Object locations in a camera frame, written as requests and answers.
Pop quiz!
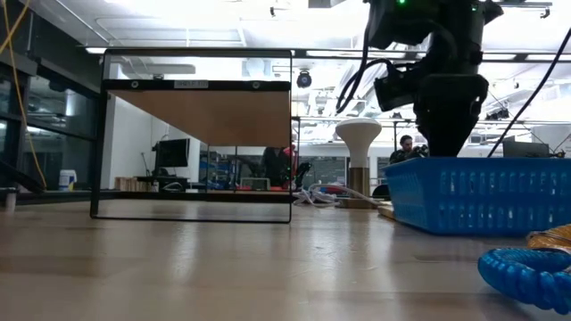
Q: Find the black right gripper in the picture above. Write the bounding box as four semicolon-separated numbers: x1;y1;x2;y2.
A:
412;73;491;158

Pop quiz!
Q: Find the person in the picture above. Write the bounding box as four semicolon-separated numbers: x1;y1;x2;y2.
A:
388;134;430;165

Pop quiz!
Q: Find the blue plastic basket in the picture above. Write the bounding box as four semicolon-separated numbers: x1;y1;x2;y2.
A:
382;156;571;237

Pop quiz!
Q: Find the white mushroom table lamp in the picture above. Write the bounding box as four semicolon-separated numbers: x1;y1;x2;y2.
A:
334;117;384;210

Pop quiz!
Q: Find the black monitor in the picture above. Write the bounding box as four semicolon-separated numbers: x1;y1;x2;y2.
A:
153;137;192;169

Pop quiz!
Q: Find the stack of wooden blocks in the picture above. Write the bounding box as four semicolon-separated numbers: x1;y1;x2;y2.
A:
113;176;140;193

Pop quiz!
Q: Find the white bucket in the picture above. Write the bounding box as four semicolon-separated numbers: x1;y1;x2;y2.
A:
58;169;79;193

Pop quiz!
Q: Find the black slanted bar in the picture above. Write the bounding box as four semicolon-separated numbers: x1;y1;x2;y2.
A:
0;159;46;195

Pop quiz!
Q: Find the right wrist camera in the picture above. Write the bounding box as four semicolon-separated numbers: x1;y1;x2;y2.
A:
373;70;423;113

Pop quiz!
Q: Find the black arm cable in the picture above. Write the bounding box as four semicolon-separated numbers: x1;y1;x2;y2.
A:
485;27;571;159

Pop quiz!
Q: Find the yellow coil wrist keychain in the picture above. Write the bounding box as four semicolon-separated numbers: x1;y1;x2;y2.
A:
525;223;571;251

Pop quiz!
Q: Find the blue coil wrist keychain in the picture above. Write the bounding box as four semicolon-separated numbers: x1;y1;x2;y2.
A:
476;247;571;317

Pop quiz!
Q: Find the wooden shelf riser black frame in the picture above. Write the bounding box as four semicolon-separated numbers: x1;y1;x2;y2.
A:
89;47;294;225

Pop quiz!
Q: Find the black metal table frame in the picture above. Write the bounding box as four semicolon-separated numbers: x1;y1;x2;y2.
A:
0;189;296;206

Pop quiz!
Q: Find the yellow extension cable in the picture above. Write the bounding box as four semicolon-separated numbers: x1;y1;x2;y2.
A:
0;0;48;188

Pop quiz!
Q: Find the white cylindrical post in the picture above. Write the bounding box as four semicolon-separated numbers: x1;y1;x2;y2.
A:
3;186;19;213

